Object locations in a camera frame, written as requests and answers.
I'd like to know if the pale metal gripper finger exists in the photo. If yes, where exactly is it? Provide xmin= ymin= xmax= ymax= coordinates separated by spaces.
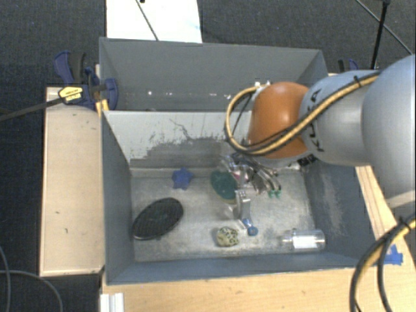
xmin=224 ymin=203 xmax=240 ymax=220
xmin=234 ymin=189 xmax=252 ymax=222

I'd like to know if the small blue toy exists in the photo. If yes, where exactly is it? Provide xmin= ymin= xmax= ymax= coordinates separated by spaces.
xmin=241 ymin=218 xmax=259 ymax=237

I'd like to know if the yellow spotted ball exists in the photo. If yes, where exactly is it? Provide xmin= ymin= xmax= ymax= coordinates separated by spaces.
xmin=213 ymin=226 xmax=241 ymax=248

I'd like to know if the dark green round sponge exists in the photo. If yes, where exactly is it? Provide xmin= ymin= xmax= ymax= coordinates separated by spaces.
xmin=210 ymin=170 xmax=239 ymax=205

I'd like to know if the blue star toy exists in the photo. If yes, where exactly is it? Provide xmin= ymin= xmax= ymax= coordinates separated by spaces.
xmin=171 ymin=166 xmax=196 ymax=190

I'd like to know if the clear plastic bottle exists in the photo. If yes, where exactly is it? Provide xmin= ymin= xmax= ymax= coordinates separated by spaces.
xmin=281 ymin=227 xmax=326 ymax=252

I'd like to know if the black round mesh disc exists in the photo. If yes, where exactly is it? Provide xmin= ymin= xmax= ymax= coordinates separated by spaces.
xmin=131 ymin=197 xmax=185 ymax=241

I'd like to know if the grey metal bin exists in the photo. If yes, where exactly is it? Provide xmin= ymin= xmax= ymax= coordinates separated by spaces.
xmin=98 ymin=36 xmax=381 ymax=286

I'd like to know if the pale wood flat board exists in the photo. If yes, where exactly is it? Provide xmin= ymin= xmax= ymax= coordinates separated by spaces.
xmin=39 ymin=87 xmax=106 ymax=277

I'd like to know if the black cylinder on white bracket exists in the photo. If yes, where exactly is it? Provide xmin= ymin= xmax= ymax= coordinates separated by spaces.
xmin=287 ymin=154 xmax=318 ymax=172

